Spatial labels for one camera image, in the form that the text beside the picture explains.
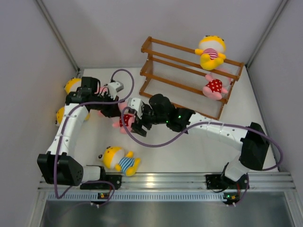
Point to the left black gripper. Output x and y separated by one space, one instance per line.
112 111

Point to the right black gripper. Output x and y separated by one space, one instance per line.
137 126

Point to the yellow plush blue-striped shirt front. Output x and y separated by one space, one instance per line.
120 160

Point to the yellow plush blue-striped shirt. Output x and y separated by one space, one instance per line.
62 116
120 160

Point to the yellow plush pink-striped shirt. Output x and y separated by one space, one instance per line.
211 50
72 85

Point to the pink plush red dotted dress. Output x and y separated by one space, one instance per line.
103 109

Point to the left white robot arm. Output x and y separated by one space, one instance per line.
58 164

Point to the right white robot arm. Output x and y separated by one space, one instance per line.
249 141

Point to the wooden three-tier shelf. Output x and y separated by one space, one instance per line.
174 71

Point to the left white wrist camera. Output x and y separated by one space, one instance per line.
115 87

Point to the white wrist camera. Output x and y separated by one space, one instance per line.
115 87
135 106

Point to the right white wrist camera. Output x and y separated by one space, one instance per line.
135 106

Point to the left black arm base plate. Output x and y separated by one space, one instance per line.
106 183

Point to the aluminium mounting rail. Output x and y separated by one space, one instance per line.
184 187

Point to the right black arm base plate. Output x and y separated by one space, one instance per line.
219 182

